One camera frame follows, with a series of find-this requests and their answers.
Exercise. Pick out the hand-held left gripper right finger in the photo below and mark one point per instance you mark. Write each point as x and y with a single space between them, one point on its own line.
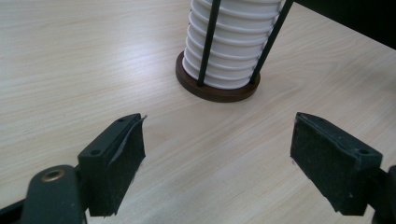
327 168

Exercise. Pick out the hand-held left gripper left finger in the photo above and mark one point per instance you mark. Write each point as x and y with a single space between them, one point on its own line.
109 165

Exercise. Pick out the stack of white paper cups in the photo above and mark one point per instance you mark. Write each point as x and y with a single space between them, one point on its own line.
236 46

